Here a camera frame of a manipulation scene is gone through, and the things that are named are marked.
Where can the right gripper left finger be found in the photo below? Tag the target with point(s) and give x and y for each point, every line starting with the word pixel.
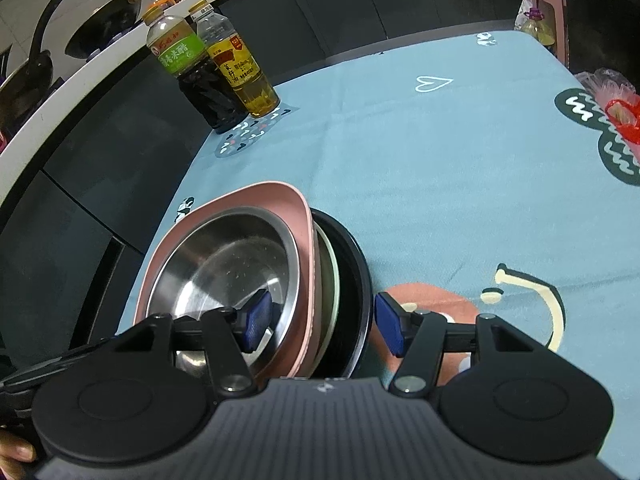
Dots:
pixel 214 344

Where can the light blue tablecloth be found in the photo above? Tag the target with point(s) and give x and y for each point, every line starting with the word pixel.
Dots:
pixel 466 165

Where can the pink square bowl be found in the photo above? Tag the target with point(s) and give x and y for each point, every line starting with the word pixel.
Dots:
pixel 295 356

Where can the person's left hand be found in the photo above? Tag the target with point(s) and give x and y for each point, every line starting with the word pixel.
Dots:
pixel 14 453

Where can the yellow oil bottle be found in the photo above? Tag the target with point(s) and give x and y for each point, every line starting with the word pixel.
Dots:
pixel 234 59

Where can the dark vinegar bottle green label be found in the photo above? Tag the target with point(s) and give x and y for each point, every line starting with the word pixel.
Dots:
pixel 183 55

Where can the black wok on counter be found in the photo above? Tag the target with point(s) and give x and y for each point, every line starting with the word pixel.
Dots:
pixel 114 18

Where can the large oil jug purple cap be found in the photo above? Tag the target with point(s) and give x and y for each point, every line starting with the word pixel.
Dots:
pixel 533 24

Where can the green plate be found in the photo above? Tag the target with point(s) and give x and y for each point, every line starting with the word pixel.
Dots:
pixel 330 292

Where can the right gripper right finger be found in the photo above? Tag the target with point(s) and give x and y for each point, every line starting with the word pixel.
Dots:
pixel 420 340

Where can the black plate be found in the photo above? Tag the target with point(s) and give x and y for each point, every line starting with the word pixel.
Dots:
pixel 354 308

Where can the black frying pan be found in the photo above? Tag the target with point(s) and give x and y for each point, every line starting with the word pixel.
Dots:
pixel 27 86

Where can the red plastic bag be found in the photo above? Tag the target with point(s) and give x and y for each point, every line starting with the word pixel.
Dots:
pixel 615 94

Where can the stainless steel bowl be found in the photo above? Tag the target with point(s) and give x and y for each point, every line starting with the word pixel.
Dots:
pixel 221 262

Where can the pink plastic stool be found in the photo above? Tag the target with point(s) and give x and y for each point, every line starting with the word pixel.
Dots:
pixel 558 20

